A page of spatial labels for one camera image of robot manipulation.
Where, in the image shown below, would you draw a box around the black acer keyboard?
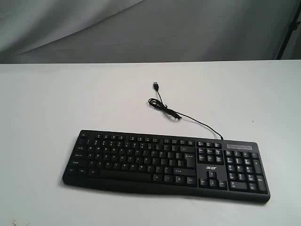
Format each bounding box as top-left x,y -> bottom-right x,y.
63,130 -> 270,202

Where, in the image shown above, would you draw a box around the grey backdrop cloth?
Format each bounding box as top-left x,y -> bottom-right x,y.
0,0 -> 298,64

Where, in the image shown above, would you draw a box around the black tripod stand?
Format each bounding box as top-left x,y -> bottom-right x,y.
276,0 -> 301,60

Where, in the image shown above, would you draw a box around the black USB cable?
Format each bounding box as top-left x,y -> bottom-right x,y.
148,81 -> 224,141

